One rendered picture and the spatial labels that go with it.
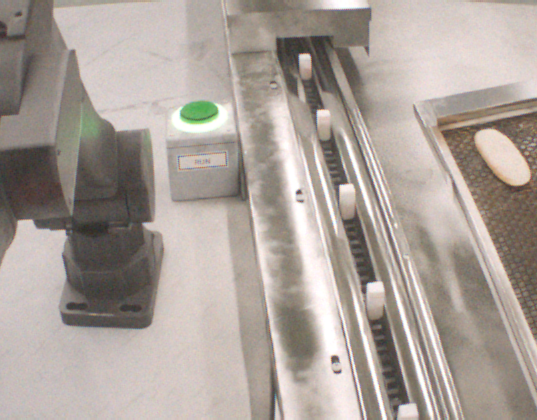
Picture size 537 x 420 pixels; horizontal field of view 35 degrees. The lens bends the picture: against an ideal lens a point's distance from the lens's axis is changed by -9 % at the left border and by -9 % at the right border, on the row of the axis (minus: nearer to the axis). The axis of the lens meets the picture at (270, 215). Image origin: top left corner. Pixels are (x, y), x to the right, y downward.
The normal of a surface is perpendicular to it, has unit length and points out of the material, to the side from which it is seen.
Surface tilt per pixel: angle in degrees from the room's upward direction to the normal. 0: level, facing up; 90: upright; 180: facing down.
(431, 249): 0
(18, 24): 19
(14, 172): 92
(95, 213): 99
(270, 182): 0
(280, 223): 0
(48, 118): 13
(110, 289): 90
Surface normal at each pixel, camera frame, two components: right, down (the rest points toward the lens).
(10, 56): 0.00, -0.54
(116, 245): 0.50, 0.51
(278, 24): 0.11, 0.59
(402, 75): -0.03, -0.80
